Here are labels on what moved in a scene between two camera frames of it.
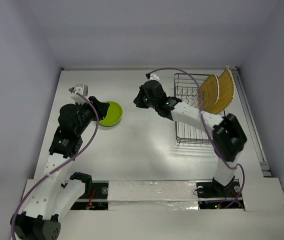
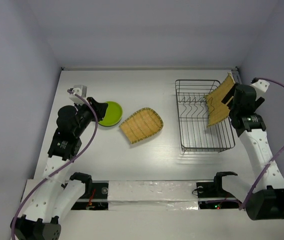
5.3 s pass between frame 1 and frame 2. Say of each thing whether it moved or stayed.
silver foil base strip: stayed
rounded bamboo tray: moved
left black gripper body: stayed
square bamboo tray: moved
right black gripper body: moved
